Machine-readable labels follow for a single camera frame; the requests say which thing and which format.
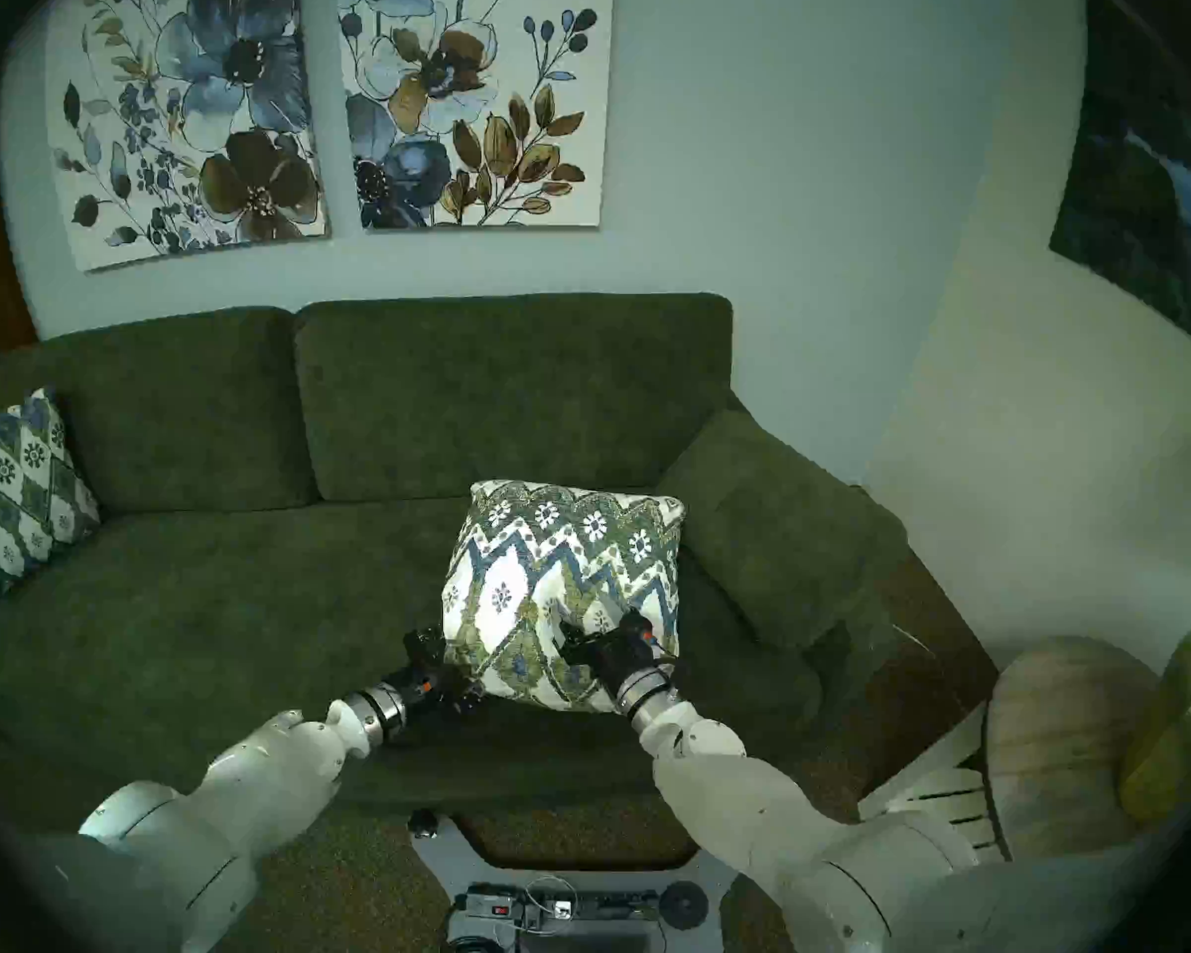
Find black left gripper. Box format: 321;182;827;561
393;629;487;724

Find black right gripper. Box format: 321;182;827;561
552;604;676;694

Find patterned green white cushion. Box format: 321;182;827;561
0;385;103;605
442;479;686;714

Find wide green sofa back cushion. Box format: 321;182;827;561
293;293;735;505

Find narrow green sofa back cushion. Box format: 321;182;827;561
0;306;321;515

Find green sofa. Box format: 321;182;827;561
0;293;909;818

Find green sofa armrest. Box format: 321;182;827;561
660;408;909;654

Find black power strip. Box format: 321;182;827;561
466;882;661;930

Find white slatted chair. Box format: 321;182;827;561
859;703;1003;863

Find round wooden side table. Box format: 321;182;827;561
983;636;1191;863

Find floral painting brown leaves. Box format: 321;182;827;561
335;0;616;232

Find floral painting dark brown flower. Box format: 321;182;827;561
45;0;333;273

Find gold vase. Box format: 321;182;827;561
1119;613;1191;821

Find waterfall landscape picture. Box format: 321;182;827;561
1049;0;1191;361

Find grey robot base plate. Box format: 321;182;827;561
409;810;745;953

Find white coiled cable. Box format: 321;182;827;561
516;874;579;934

